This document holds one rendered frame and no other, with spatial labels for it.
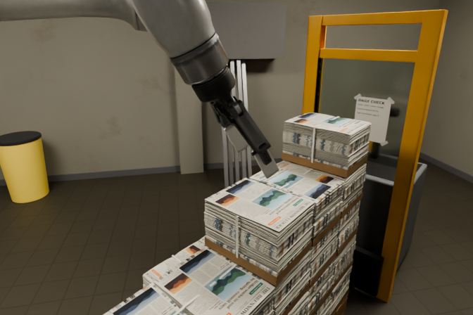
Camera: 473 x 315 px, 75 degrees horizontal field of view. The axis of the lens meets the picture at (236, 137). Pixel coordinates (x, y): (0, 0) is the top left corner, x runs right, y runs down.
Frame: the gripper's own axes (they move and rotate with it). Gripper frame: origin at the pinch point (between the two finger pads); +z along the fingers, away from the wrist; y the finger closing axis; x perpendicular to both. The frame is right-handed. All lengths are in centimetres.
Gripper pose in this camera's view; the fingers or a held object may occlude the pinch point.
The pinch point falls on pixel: (254, 156)
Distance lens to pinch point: 64.9
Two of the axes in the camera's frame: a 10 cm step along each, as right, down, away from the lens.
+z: 4.3, 7.6, 4.9
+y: -4.0, -3.2, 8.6
